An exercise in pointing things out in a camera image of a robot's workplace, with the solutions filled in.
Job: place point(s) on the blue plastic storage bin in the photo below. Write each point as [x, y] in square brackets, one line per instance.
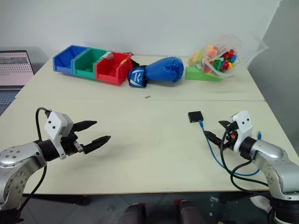
[61, 67]

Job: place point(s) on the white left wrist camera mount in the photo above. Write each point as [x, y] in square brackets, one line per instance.
[54, 121]

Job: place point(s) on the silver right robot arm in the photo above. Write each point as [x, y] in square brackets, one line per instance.
[275, 163]

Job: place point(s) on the open laptop computer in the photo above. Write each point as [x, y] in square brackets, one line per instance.
[14, 67]

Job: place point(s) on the green plastic storage bin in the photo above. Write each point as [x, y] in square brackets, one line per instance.
[81, 72]

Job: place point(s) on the small black box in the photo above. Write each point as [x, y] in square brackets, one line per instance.
[195, 116]

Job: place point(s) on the red plastic storage bin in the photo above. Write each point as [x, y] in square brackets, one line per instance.
[107, 75]

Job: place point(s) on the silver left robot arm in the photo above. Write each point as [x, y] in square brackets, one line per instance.
[21, 154]

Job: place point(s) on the white grey card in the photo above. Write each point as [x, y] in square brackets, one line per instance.
[108, 56]

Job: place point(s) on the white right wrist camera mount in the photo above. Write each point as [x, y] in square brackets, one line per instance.
[243, 123]

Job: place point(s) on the clear bag of toy bricks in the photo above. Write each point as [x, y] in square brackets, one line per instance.
[217, 58]

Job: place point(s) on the green wedge block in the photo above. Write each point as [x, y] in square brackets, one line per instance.
[195, 75]

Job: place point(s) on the small yellow piece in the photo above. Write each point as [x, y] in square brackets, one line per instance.
[123, 62]

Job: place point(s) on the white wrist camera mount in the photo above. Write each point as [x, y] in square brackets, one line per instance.
[54, 121]
[243, 123]

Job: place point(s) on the dark rounded shape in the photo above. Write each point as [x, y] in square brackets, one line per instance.
[135, 213]
[192, 212]

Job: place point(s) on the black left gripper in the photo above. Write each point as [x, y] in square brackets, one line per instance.
[70, 144]

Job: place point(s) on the blue boxing glove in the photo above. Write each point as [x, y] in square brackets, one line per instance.
[163, 70]

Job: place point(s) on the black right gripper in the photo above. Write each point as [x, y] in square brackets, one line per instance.
[230, 142]

